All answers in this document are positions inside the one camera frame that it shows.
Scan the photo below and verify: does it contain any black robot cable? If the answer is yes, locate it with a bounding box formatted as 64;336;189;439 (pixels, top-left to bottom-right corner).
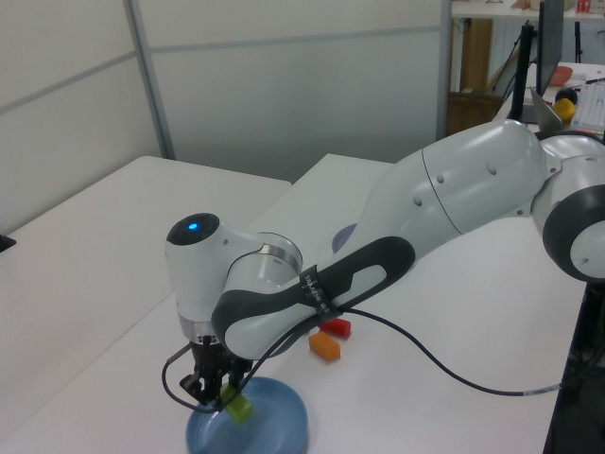
161;306;566;413

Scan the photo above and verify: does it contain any white spare table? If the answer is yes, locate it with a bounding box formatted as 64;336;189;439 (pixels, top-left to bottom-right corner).
0;155;293;441

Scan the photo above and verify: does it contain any black cable strap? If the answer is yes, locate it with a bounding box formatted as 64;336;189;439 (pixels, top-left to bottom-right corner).
300;263;344;323

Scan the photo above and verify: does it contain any white wall shelf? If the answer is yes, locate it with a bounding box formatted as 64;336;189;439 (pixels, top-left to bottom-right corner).
451;3;605;21

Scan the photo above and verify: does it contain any wooden cabinet door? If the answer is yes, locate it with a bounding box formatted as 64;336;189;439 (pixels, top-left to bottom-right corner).
458;17;493;94

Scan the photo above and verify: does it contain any grey metal panel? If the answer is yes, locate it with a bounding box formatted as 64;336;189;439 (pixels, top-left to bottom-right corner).
528;86;566;133

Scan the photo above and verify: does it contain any brown wooden box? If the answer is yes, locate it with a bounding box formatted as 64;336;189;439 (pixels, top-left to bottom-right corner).
446;91;505;137

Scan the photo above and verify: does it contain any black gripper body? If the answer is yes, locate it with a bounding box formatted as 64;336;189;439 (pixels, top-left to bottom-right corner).
190;340;251;380

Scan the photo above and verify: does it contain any black computer monitor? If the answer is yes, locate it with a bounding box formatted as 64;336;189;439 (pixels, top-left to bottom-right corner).
537;0;566;98

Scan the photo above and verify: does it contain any green rectangular block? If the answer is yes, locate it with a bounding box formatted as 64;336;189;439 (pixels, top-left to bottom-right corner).
219;385;254;426

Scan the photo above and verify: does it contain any blue plate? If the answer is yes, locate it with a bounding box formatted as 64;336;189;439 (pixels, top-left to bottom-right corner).
185;376;309;454

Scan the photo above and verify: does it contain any red cylinder block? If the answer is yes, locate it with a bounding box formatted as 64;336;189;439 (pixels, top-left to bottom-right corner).
320;318;354;338

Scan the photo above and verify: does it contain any yellow ball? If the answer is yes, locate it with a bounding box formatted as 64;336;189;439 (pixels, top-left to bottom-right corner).
553;98;577;125

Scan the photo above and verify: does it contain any purple plate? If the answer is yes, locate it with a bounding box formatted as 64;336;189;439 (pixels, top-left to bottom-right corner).
331;222;360;254

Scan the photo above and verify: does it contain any black monitor stand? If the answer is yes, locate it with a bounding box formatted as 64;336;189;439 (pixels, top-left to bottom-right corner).
511;22;538;123

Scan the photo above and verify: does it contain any orange rectangular block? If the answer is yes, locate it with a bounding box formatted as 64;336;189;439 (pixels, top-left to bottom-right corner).
307;330;342;361

